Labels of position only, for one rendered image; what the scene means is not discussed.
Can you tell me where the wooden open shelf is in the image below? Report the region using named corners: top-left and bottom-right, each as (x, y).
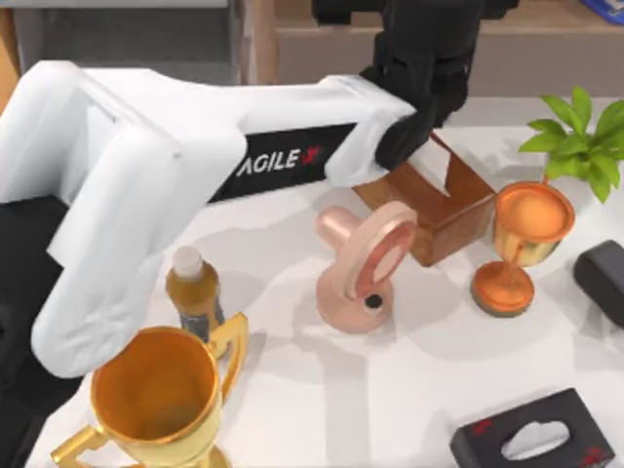
top-left (271, 0), bottom-right (624, 101)

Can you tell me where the blue item on shelf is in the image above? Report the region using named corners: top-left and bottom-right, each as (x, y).
top-left (579, 0), bottom-right (624, 23)

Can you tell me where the brown wooden tissue box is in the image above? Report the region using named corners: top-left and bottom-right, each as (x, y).
top-left (353, 131), bottom-right (498, 268)

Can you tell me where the green leafy plant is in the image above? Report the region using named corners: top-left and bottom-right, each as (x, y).
top-left (519, 86), bottom-right (624, 204)

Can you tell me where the copper goblet trophy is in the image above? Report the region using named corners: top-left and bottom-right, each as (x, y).
top-left (470, 180), bottom-right (575, 318)

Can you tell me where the grey cabinet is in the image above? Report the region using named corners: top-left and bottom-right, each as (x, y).
top-left (9, 0), bottom-right (245, 87)

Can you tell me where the black rounded case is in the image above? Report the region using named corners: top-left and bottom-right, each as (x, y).
top-left (572, 239), bottom-right (624, 335)

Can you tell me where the amber bottle with white cap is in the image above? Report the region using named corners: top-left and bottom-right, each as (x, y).
top-left (165, 246), bottom-right (225, 345)

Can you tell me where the black tissue box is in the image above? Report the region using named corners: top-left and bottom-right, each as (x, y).
top-left (448, 388), bottom-right (616, 468)

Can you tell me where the pink ring-shaped stand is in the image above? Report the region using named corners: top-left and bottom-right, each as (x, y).
top-left (315, 200), bottom-right (418, 333)

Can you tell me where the gold trophy with handles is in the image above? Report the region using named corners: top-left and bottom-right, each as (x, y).
top-left (51, 314), bottom-right (250, 468)

